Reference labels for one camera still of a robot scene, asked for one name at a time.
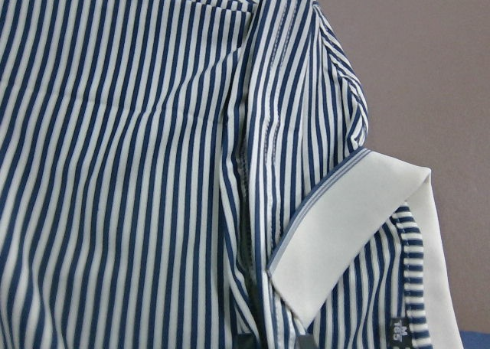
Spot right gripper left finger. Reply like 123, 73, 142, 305
236, 333, 257, 349

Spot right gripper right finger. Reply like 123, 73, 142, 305
296, 328, 316, 349

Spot blue white striped polo shirt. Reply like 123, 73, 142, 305
1, 0, 462, 348

